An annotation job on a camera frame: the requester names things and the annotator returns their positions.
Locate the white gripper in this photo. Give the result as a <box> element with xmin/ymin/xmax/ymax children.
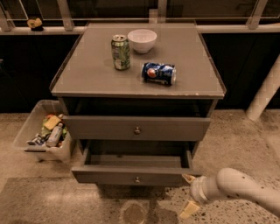
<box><xmin>179</xmin><ymin>174</ymin><xmax>218</xmax><ymax>219</ymax></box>

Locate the grey drawer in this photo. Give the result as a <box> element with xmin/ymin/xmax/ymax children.
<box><xmin>63</xmin><ymin>115</ymin><xmax>210</xmax><ymax>141</ymax></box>
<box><xmin>72</xmin><ymin>140</ymin><xmax>200</xmax><ymax>186</ymax></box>

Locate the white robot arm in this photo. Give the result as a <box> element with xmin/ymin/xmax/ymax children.
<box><xmin>179</xmin><ymin>168</ymin><xmax>280</xmax><ymax>219</ymax></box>

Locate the grey drawer cabinet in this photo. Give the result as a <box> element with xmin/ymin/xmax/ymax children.
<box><xmin>49</xmin><ymin>22</ymin><xmax>228</xmax><ymax>160</ymax></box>

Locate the grey top drawer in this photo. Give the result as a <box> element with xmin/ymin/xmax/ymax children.
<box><xmin>63</xmin><ymin>115</ymin><xmax>210</xmax><ymax>141</ymax></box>

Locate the round floor drain cover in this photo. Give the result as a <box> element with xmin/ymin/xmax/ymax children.
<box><xmin>120</xmin><ymin>202</ymin><xmax>147</xmax><ymax>224</ymax></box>

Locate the white diagonal pole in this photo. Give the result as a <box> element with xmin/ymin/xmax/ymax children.
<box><xmin>246</xmin><ymin>54</ymin><xmax>280</xmax><ymax>121</ymax></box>

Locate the blue pepsi can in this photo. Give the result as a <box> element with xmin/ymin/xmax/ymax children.
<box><xmin>141</xmin><ymin>62</ymin><xmax>176</xmax><ymax>86</ymax></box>

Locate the clear plastic bottle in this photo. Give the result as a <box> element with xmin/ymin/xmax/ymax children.
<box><xmin>46</xmin><ymin>123</ymin><xmax>63</xmax><ymax>147</ymax></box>

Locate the yellow sponge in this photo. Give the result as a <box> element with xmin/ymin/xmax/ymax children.
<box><xmin>44</xmin><ymin>115</ymin><xmax>61</xmax><ymax>130</ymax></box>

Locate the green soda can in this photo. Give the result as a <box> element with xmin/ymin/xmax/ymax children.
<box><xmin>111</xmin><ymin>34</ymin><xmax>130</xmax><ymax>70</ymax></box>

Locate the clear plastic bin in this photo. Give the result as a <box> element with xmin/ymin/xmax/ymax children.
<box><xmin>12</xmin><ymin>100</ymin><xmax>75</xmax><ymax>163</ymax></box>

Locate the white bowl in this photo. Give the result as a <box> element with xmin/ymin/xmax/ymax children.
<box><xmin>128</xmin><ymin>29</ymin><xmax>158</xmax><ymax>53</ymax></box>

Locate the glass railing with posts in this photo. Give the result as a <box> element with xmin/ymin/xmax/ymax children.
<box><xmin>0</xmin><ymin>0</ymin><xmax>280</xmax><ymax>35</ymax></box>

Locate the yellow black object on ledge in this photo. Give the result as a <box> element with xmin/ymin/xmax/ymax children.
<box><xmin>27</xmin><ymin>17</ymin><xmax>44</xmax><ymax>32</ymax></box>

